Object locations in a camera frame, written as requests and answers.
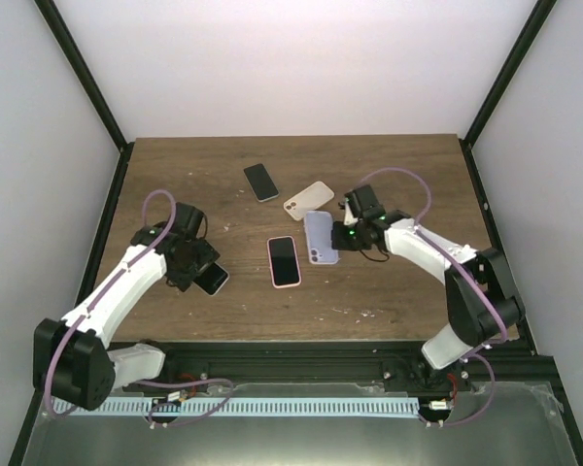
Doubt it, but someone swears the purple-edged black smartphone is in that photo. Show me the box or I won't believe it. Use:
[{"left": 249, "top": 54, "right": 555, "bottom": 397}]
[{"left": 193, "top": 263, "right": 229, "bottom": 296}]

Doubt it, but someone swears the lilac phone case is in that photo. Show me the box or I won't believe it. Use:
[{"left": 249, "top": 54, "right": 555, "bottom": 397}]
[{"left": 303, "top": 211, "right": 339, "bottom": 265}]

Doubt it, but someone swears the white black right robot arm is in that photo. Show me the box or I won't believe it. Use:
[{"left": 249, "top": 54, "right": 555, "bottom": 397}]
[{"left": 331, "top": 184, "right": 525, "bottom": 391}]

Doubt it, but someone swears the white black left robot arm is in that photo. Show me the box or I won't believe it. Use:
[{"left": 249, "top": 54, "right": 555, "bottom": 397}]
[{"left": 32, "top": 203, "right": 220, "bottom": 411}]

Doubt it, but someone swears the cream phone case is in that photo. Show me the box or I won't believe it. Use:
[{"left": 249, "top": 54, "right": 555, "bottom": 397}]
[{"left": 283, "top": 181, "right": 334, "bottom": 221}]

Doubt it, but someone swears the silver-edged black smartphone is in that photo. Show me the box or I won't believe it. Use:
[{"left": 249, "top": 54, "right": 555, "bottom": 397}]
[{"left": 243, "top": 163, "right": 280, "bottom": 202}]

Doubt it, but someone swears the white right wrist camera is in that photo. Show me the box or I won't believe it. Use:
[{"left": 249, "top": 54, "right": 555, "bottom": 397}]
[{"left": 343, "top": 194, "right": 362, "bottom": 227}]

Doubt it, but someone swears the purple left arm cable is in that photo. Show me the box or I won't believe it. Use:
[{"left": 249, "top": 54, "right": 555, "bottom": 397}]
[{"left": 43, "top": 189, "right": 239, "bottom": 428}]

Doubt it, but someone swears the black front frame rail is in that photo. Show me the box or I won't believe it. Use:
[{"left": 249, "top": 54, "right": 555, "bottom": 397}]
[{"left": 43, "top": 339, "right": 560, "bottom": 394}]

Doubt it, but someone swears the black left side rail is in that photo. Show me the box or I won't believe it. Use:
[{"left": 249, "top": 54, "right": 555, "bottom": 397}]
[{"left": 75, "top": 142, "right": 135, "bottom": 307}]

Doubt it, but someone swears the black right side rail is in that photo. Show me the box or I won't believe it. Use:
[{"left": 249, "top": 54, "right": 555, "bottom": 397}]
[{"left": 459, "top": 139, "right": 538, "bottom": 355}]

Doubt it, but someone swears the light blue slotted cable duct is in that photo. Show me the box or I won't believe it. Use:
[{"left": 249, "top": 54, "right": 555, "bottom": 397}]
[{"left": 71, "top": 397, "right": 420, "bottom": 418}]

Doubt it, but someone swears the black frame post right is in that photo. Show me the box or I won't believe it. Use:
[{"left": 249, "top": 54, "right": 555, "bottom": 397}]
[{"left": 463, "top": 0, "right": 557, "bottom": 148}]

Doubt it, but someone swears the black frame post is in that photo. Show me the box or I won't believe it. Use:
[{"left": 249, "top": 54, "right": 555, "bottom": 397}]
[
  {"left": 463, "top": 0, "right": 557, "bottom": 148},
  {"left": 34, "top": 0, "right": 128, "bottom": 151}
]

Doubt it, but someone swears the black frame post left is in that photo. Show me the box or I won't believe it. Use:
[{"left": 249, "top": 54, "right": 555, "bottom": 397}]
[{"left": 34, "top": 0, "right": 128, "bottom": 151}]

